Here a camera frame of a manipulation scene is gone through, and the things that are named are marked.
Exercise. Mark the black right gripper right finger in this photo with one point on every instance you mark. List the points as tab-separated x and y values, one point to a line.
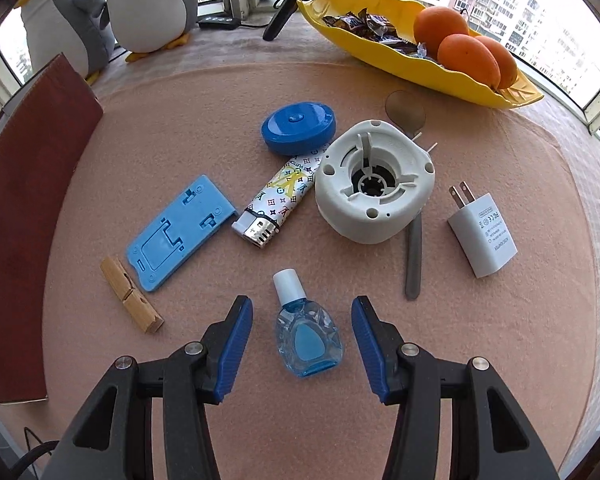
492	437

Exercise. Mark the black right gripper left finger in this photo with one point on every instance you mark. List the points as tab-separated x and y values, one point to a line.
110	436

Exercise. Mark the blue eye drop bottle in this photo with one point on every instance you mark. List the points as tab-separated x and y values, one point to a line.
307	338

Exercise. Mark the white usb wall charger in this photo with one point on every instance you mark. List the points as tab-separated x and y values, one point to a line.
481	230

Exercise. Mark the white round plug-in device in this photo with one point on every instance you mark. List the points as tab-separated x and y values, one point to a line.
372	182

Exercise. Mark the patterned lighter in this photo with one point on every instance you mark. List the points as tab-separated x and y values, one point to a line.
271	207

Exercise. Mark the red white cardboard box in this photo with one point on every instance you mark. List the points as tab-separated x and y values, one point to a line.
44	130

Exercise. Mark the grey translucent spoon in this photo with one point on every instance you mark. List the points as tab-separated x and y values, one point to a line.
409	116

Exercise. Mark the wooden clothespin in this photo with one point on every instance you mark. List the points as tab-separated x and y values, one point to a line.
145	316

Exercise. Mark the pink felt mat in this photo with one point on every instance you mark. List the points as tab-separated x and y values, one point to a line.
534	319

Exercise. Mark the blue plastic phone stand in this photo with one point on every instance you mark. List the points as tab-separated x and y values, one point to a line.
177	232

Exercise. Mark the blue round tape measure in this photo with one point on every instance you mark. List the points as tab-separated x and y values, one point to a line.
299	128

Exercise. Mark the orange fruit middle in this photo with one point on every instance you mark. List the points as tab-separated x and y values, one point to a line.
506	62

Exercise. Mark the orange fruit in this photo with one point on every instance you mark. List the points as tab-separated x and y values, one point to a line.
506	62
432	25
469	56

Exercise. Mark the orange fruit front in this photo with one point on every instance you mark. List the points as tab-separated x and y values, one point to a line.
469	56

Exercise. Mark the orange fruit back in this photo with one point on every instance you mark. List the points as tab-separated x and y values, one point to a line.
432	25

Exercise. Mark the wrapped candies pile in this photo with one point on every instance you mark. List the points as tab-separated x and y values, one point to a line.
376	28

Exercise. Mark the small plush penguin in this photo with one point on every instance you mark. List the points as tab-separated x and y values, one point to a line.
78	29

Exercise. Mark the black remote device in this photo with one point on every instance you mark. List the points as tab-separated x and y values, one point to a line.
222	22

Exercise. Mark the yellow leaf-shaped fruit tray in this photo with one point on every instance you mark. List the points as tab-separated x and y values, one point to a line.
426	73

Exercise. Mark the large plush penguin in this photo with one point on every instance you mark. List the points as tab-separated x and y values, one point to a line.
146	26

